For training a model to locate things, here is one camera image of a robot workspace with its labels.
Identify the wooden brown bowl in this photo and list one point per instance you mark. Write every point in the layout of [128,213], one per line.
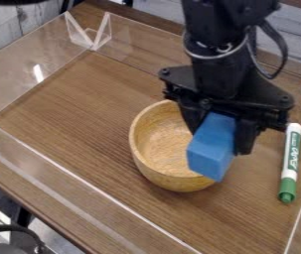
[158,139]

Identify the clear acrylic tray wall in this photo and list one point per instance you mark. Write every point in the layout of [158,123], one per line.
[68,101]

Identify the blue block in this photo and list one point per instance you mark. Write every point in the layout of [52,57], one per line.
[210,148]

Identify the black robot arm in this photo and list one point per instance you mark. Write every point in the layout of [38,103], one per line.
[219,28]

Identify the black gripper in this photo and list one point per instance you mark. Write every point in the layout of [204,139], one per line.
[234,89]

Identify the green white dry-erase marker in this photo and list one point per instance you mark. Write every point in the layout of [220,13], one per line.
[287,180]

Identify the black metal stand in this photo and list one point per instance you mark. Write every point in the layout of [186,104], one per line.
[17,238]

